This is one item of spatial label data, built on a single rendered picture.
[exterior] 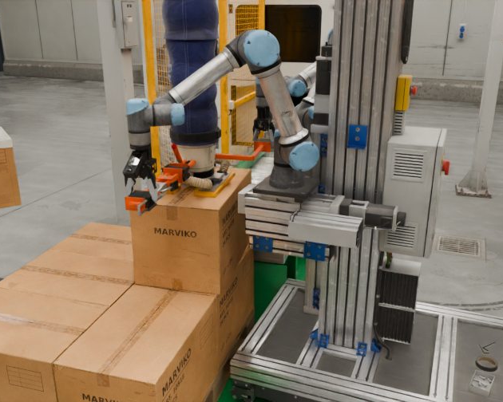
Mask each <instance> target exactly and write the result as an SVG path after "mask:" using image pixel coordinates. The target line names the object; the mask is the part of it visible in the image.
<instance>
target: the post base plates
mask: <svg viewBox="0 0 503 402"><path fill-rule="evenodd" d="M161 149H162V155H161ZM163 152H164V150H163V148H162V147H161V146H160V160H161V162H160V165H161V166H160V169H161V170H162V161H163V167H164V166H166V165H167V164H169V166H170V163H171V161H170V160H171V157H169V161H168V158H167V159H165V158H166V155H165V154H164V153H163ZM163 157H164V158H163ZM471 171H472V169H470V170H469V171H468V173H467V174H466V175H465V177H464V178H463V179H462V181H460V182H459V183H456V185H455V191H456V195H458V196H468V197H478V198H487V199H491V194H490V191H489V188H488V184H487V178H486V173H485V178H484V183H483V188H482V190H481V189H478V181H479V173H480V172H478V173H477V182H476V188H475V189H471V188H469V183H470V177H471Z"/></svg>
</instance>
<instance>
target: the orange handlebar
mask: <svg viewBox="0 0 503 402"><path fill-rule="evenodd" d="M263 150H264V145H260V146H259V147H258V148H257V149H256V150H255V151H254V153H253V154H252V155H251V156H244V155H232V154H220V153H216V159H224V160H247V161H252V160H255V159H256V158H257V157H258V156H259V154H260V153H261V152H262V151H263ZM195 164H196V161H195V160H192V161H191V162H190V163H188V165H189V167H190V168H191V167H192V166H194V165H195ZM179 177H180V175H179V174H177V173H176V174H175V175H170V174H169V173H166V174H164V175H160V176H159V177H157V178H156V179H157V181H156V182H162V183H167V187H170V183H172V182H174V181H176V180H177V179H179ZM165 180H167V181H165ZM140 204H141V202H138V203H137V202H133V201H131V202H129V206H130V207H131V208H137V206H138V205H140Z"/></svg>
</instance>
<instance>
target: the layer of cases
mask: <svg viewBox="0 0 503 402"><path fill-rule="evenodd" d="M253 307H254V250H253V249H250V248H249V244H248V246H247V248H246V250H245V251H244V253H243V255H242V257H241V259H240V260H239V262H238V264H237V266H236V268H235V269H234V271H233V273H232V275H231V277H230V278H229V280H228V282H227V284H226V286H225V287H224V289H223V291H222V293H221V294H220V295H217V294H205V293H198V292H192V291H185V290H172V289H165V288H159V287H152V286H139V285H135V276H134V265H133V246H132V235H131V227H123V226H116V225H109V224H103V223H89V224H87V225H86V226H84V227H82V228H81V229H80V230H78V231H76V232H75V233H73V234H72V235H70V236H69V237H68V238H66V239H64V240H63V241H61V242H60V243H58V244H57V245H55V246H53V247H52V248H50V249H49V250H48V251H46V252H45V253H43V254H41V255H40V256H38V257H37V258H35V259H34V260H32V261H31V262H29V263H27V264H26V265H24V266H23V267H22V268H20V269H19V270H17V271H15V272H14V273H12V274H11V275H9V276H8V277H6V278H4V279H3V280H1V281H0V402H202V400H203V398H204V397H205V395H206V393H207V391H208V390H209V388H210V386H211V384H212V382H213V381H214V379H215V377H216V374H217V373H218V372H219V370H220V367H221V365H222V364H223V363H224V360H225V358H226V357H227V355H228V353H229V351H230V349H231V348H232V346H233V344H234V342H235V340H236V338H237V337H238V335H239V333H240V331H241V329H242V328H243V326H244V324H245V322H246V320H247V319H248V316H249V315H250V313H251V311H252V309H253Z"/></svg>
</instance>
